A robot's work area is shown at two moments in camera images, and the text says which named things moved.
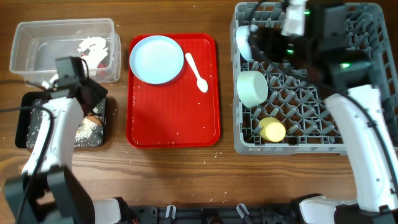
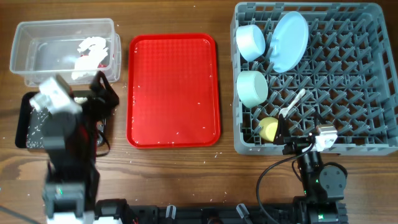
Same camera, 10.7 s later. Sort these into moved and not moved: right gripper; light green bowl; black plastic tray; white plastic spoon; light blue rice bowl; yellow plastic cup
Moved: white plastic spoon; right gripper
Not moved: black plastic tray; light green bowl; yellow plastic cup; light blue rice bowl
